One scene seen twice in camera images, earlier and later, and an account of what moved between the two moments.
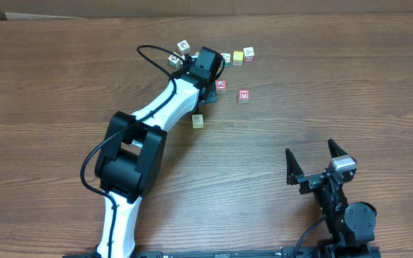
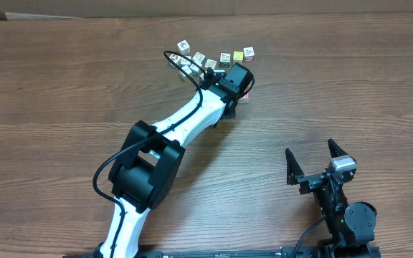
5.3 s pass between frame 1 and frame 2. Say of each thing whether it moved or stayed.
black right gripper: stayed
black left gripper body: moved
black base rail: stayed
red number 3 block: stayed
